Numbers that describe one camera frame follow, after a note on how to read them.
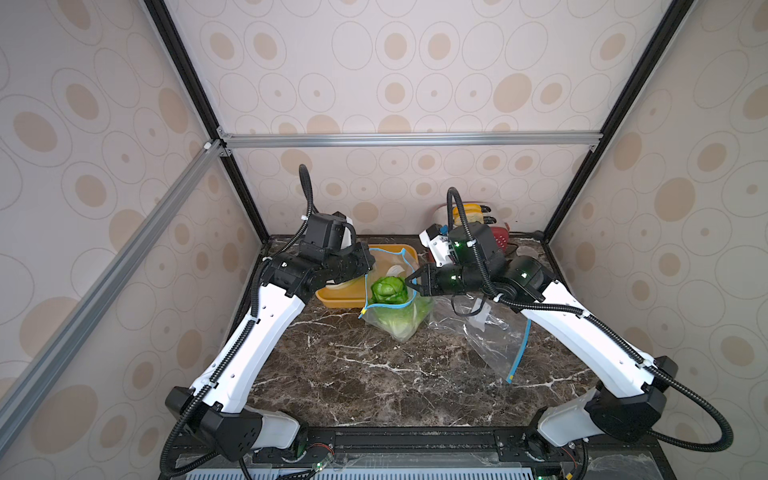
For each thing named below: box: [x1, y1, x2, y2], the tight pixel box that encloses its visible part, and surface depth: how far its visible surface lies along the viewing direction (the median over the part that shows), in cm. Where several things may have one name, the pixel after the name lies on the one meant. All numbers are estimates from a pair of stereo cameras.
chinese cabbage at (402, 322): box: [366, 296, 432, 341], surface depth 75 cm
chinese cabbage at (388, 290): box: [368, 276, 409, 305], surface depth 76 cm
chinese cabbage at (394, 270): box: [386, 264, 405, 277], surface depth 82 cm
